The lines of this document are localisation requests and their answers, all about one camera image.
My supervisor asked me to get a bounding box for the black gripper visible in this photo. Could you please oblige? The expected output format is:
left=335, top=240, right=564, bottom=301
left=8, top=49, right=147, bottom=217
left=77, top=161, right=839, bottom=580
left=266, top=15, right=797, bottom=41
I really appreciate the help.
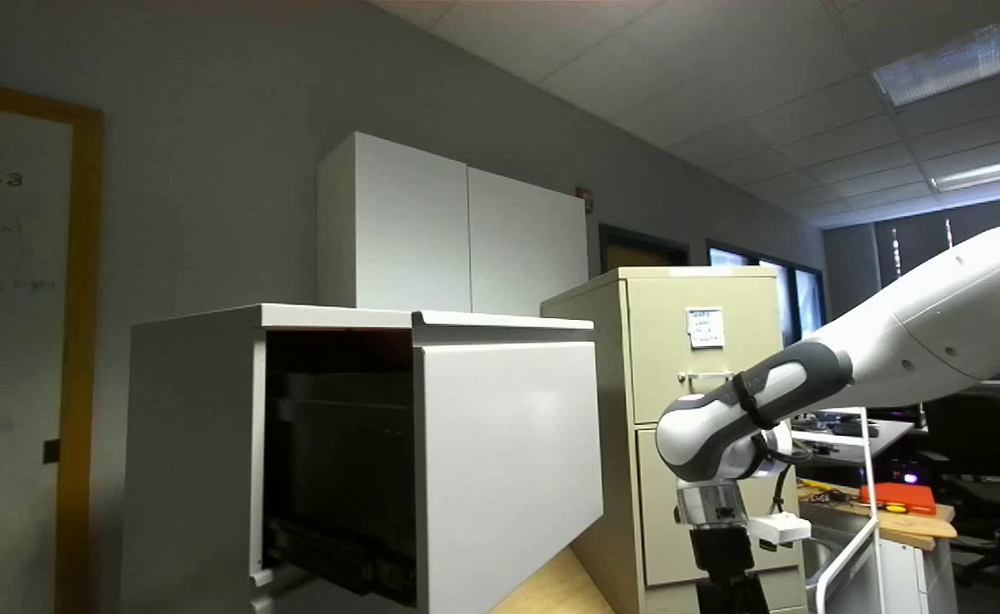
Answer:
left=689, top=526, right=767, bottom=614

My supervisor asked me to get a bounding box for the white top drawer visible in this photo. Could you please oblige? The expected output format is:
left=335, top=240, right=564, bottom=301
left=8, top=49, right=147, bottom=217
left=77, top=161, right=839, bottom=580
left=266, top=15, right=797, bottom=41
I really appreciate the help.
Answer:
left=266, top=309, right=605, bottom=614

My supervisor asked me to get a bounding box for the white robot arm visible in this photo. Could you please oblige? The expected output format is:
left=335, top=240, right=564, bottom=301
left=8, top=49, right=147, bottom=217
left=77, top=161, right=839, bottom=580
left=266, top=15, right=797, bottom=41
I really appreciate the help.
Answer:
left=656, top=228, right=1000, bottom=614

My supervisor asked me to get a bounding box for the beige filing cabinet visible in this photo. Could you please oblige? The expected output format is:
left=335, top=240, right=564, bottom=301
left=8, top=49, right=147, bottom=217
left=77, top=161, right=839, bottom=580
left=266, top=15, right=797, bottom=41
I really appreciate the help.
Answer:
left=544, top=266, right=781, bottom=614

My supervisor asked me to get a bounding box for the white label on cabinet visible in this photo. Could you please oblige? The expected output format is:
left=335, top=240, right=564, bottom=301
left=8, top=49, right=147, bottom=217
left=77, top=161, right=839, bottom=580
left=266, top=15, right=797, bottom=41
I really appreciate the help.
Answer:
left=685, top=306, right=727, bottom=350

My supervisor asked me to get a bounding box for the grey white cabinet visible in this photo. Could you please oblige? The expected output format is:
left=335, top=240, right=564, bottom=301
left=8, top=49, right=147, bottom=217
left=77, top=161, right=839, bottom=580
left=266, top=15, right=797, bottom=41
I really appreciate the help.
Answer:
left=120, top=302, right=411, bottom=614

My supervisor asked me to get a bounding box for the orange red tool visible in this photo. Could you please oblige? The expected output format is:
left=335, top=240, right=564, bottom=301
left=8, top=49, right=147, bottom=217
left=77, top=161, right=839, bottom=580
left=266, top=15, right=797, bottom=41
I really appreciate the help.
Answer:
left=855, top=481, right=937, bottom=514

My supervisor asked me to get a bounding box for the wooden board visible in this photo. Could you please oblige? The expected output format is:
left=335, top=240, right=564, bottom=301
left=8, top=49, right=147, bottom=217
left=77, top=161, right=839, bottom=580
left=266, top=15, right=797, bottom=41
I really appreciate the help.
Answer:
left=797, top=476, right=954, bottom=550

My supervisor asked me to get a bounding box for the black office chair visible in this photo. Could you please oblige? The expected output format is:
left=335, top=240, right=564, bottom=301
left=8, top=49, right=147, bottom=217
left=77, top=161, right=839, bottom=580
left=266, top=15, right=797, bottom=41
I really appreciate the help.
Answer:
left=924, top=397, right=1000, bottom=584

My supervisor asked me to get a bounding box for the fluorescent ceiling light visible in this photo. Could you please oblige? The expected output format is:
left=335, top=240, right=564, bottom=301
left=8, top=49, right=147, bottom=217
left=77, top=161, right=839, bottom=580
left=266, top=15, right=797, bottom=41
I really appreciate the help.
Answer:
left=927, top=164, right=1000, bottom=191

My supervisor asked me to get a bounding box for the ceiling light panel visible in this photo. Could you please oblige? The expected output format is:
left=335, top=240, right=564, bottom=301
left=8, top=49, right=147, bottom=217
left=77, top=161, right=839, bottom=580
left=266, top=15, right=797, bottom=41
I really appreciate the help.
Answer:
left=871, top=23, right=1000, bottom=104

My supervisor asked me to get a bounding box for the wood framed whiteboard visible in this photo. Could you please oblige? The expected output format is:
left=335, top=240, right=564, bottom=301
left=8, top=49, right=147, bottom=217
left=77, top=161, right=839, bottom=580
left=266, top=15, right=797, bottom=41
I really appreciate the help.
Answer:
left=0, top=90, right=103, bottom=614

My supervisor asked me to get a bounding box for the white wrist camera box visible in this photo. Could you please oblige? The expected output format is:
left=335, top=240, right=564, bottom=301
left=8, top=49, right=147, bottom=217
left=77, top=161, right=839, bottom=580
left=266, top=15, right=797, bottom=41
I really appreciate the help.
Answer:
left=746, top=511, right=811, bottom=544

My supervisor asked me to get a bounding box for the white metal frame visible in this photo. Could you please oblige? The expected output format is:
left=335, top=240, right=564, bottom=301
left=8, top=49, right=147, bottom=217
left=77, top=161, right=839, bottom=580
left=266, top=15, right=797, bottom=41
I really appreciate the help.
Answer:
left=793, top=408, right=882, bottom=614

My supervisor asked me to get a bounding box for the white wall cupboard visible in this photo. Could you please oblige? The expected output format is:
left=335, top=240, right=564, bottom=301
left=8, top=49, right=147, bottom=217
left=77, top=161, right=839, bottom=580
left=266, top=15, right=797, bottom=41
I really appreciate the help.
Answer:
left=316, top=132, right=587, bottom=315

